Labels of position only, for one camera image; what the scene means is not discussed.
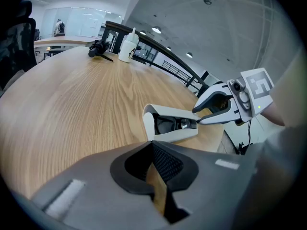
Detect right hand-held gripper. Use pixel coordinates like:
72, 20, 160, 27
192, 68, 275, 127

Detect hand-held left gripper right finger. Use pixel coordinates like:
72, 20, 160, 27
152, 140, 261, 230

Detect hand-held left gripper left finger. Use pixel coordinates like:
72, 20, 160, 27
30, 140, 172, 230

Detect white glasses case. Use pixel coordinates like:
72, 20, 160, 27
142, 103, 200, 144

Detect black eyeglasses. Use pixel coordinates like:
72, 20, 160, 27
153, 114, 195, 135

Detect person's right forearm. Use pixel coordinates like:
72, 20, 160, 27
260, 103, 286, 127

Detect thin black balustrade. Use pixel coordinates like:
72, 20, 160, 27
162, 59, 193, 86

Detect person's light shirt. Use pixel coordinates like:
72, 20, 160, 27
270, 49, 307, 129

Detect white penguin print bottle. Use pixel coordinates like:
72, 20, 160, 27
118, 27, 140, 63

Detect black metal railing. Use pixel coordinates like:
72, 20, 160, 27
104, 20, 211, 98

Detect black clamp tool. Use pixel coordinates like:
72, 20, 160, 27
88, 39, 114, 63

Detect wooden table white legs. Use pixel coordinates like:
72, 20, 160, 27
33, 35, 103, 57

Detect black mesh office chair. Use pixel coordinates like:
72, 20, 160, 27
0, 0, 38, 92

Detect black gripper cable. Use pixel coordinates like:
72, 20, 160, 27
238, 119, 252, 156

